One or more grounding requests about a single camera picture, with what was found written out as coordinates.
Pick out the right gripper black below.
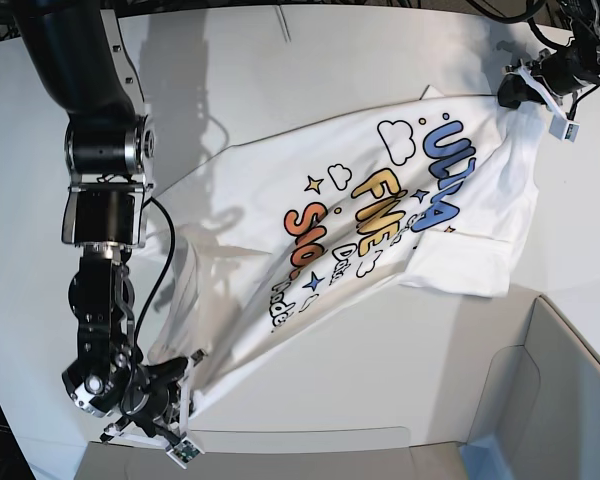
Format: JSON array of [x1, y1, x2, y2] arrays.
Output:
[[119, 357, 193, 438]]

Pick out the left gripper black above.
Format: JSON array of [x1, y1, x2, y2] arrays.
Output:
[[497, 47, 600, 109]]

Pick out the white t-shirt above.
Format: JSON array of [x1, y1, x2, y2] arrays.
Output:
[[148, 88, 546, 413]]

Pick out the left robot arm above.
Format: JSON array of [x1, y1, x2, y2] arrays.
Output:
[[469, 1, 600, 120]]

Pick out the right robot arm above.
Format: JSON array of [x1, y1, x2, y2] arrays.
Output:
[[10, 1, 192, 446]]

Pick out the beige cardboard box right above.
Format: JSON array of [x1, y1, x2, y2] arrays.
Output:
[[460, 296, 600, 479]]

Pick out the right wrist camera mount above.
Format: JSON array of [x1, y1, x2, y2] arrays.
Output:
[[100, 349, 207, 469]]

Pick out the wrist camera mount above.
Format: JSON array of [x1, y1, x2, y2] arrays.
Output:
[[503, 64, 580, 142], [100, 349, 207, 469]]

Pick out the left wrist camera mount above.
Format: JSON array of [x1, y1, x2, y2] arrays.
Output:
[[503, 64, 580, 142]]

